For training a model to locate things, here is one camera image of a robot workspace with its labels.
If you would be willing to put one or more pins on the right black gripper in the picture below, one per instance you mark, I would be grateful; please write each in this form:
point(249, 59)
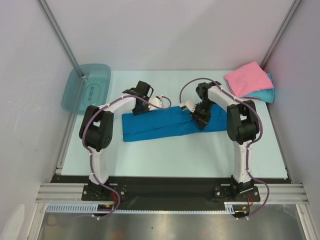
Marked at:
point(200, 117)

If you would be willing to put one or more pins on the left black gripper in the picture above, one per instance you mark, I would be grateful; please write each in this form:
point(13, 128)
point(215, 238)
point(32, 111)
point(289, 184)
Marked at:
point(136, 112)

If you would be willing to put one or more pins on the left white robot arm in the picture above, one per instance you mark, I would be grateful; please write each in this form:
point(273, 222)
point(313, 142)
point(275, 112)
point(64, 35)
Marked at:
point(96, 131)

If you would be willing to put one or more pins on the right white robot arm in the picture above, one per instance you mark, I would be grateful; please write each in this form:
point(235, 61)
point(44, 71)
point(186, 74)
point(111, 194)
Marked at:
point(243, 126)

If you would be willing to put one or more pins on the teal transparent plastic bin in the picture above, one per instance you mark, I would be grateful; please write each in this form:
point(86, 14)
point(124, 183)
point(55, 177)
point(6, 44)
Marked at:
point(88, 84)

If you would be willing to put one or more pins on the pink folded t shirt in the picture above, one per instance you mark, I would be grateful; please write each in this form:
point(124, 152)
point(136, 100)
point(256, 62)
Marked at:
point(248, 79)

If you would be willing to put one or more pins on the light blue folded t shirt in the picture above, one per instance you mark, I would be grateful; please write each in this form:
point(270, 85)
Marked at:
point(263, 96)

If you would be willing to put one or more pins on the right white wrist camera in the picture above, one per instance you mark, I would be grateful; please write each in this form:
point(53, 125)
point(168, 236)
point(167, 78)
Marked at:
point(188, 105)

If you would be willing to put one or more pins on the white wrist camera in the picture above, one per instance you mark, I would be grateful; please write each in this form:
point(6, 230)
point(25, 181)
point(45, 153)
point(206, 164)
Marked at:
point(155, 103)
point(188, 105)

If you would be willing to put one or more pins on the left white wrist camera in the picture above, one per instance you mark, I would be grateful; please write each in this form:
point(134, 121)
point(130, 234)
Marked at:
point(155, 103)

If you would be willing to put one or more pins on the right aluminium corner post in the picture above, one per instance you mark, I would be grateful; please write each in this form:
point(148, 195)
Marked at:
point(294, 8)

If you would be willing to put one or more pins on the aluminium corner post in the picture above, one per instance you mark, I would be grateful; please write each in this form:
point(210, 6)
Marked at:
point(49, 15)
point(294, 8)

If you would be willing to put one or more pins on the white slotted cable duct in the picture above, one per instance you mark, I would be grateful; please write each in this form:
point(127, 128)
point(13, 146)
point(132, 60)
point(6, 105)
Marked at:
point(95, 208)

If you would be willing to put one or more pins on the aluminium front rail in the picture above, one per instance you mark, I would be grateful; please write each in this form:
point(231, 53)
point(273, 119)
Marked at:
point(73, 192)

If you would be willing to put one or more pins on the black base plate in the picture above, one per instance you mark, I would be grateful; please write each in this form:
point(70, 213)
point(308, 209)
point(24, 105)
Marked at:
point(158, 193)

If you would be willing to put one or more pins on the left aluminium corner post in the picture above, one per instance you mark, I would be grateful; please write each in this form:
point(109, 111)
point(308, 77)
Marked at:
point(49, 15)

